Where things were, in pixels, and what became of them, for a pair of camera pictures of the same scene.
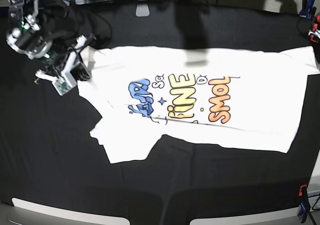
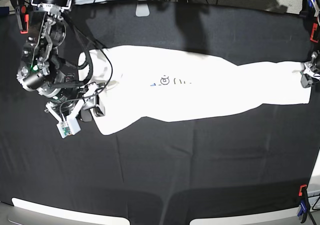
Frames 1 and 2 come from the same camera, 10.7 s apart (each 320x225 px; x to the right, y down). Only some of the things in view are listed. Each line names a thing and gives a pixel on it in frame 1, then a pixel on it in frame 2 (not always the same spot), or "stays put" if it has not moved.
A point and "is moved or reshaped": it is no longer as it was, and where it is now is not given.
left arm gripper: x=74 y=69 → x=82 y=106
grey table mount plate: x=142 y=10 stays put
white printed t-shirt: x=253 y=97 is moved or reshaped
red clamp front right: x=303 y=212 stays put
